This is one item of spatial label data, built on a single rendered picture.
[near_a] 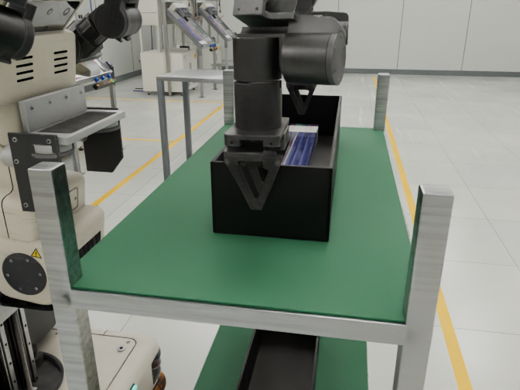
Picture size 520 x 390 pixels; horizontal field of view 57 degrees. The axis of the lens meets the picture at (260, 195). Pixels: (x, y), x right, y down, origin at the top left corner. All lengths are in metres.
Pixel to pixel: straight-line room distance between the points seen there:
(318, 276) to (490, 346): 1.64
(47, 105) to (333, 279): 0.70
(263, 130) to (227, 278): 0.19
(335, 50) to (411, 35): 9.55
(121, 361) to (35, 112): 0.83
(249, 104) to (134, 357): 1.14
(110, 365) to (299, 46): 1.22
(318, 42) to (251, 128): 0.12
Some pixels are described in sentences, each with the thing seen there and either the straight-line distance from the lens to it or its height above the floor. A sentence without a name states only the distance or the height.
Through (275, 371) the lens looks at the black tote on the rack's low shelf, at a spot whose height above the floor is 0.36.
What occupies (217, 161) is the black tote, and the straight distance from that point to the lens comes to 0.68.
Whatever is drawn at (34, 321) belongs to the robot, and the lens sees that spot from 1.63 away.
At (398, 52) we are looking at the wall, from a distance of 10.08.
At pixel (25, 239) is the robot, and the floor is 0.81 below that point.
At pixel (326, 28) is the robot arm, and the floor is 1.24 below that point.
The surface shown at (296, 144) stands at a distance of 1.02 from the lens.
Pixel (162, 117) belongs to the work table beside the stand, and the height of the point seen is 0.51.
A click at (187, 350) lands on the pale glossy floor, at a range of 2.01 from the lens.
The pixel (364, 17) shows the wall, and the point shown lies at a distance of 10.00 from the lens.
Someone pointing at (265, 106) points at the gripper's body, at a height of 1.16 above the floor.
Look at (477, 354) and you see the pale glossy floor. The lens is 2.15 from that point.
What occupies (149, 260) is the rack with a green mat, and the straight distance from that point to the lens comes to 0.66.
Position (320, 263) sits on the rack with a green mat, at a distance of 0.65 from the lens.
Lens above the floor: 1.27
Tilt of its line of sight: 22 degrees down
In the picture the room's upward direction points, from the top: straight up
